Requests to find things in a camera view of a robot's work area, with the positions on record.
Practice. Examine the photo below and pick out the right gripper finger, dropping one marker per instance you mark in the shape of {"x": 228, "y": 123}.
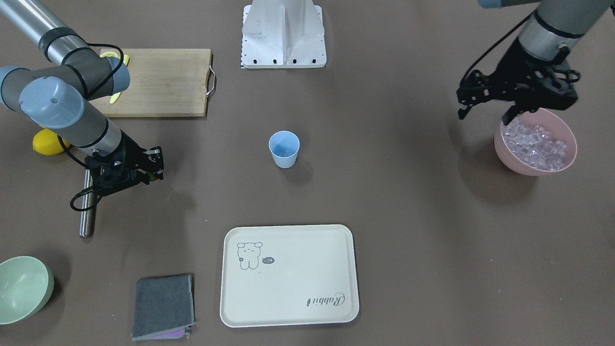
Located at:
{"x": 153, "y": 176}

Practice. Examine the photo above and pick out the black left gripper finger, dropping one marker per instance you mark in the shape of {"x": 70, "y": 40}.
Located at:
{"x": 510, "y": 114}
{"x": 464, "y": 110}

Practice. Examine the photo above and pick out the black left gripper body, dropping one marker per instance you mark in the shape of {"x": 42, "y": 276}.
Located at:
{"x": 514, "y": 72}

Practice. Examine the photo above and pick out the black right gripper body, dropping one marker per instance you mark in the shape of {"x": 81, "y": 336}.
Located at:
{"x": 135, "y": 157}

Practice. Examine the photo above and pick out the steel muddler black tip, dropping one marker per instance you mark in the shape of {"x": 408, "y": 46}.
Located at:
{"x": 87, "y": 217}

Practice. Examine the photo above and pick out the light blue cup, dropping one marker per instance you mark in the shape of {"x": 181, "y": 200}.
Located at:
{"x": 284, "y": 147}

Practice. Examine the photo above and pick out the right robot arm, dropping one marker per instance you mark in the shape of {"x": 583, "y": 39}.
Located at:
{"x": 59, "y": 99}

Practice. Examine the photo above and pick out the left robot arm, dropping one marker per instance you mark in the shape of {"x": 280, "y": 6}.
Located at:
{"x": 556, "y": 22}

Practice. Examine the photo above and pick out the pile of clear ice cubes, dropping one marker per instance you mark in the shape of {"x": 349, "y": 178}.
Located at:
{"x": 533, "y": 146}

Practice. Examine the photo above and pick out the pink bowl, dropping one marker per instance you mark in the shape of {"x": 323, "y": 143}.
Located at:
{"x": 560, "y": 130}

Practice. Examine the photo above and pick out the yellow plastic knife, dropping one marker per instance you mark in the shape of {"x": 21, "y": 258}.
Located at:
{"x": 114, "y": 97}

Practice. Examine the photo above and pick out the yellow lemon lower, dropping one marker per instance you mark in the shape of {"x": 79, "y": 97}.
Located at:
{"x": 46, "y": 142}

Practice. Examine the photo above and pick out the bamboo cutting board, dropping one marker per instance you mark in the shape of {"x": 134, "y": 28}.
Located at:
{"x": 164, "y": 83}

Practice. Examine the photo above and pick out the lemon slice upper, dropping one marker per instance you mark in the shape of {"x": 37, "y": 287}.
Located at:
{"x": 110, "y": 54}

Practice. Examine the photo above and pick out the grey folded cloth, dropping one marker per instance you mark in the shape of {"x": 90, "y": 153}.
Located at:
{"x": 164, "y": 308}

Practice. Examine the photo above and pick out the mint green bowl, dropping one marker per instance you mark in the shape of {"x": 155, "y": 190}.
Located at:
{"x": 26, "y": 284}

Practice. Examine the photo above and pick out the cream rabbit tray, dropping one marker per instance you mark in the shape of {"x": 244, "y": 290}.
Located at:
{"x": 288, "y": 275}

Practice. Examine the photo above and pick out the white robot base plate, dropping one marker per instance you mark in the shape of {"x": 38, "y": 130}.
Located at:
{"x": 283, "y": 34}

